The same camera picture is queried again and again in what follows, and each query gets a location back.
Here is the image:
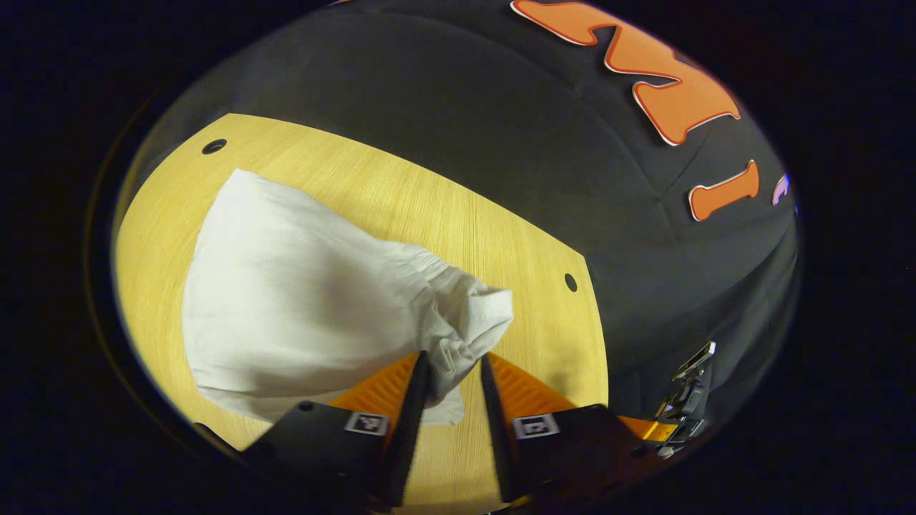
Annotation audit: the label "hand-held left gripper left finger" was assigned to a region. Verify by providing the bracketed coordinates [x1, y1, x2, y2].
[243, 350, 432, 509]

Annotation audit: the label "white jeans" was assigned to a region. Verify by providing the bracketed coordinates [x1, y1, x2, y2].
[181, 169, 515, 427]

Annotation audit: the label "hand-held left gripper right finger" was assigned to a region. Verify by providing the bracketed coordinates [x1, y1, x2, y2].
[479, 354, 645, 505]

